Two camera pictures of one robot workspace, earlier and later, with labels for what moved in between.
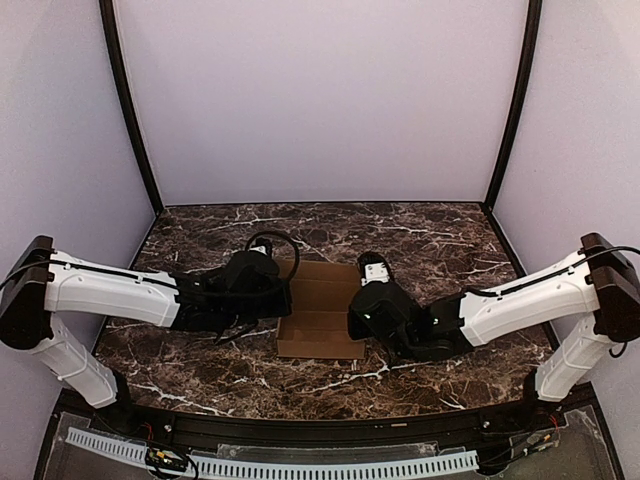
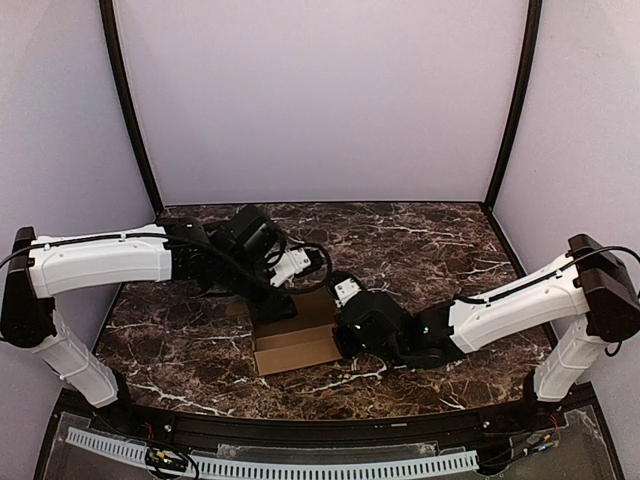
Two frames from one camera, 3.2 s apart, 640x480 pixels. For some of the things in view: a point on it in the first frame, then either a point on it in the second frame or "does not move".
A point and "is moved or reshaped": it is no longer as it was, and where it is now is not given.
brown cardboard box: x=319 y=328 is moved or reshaped
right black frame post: x=533 y=15 does not move
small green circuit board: x=165 y=458 does not move
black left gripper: x=282 y=298 → x=273 y=306
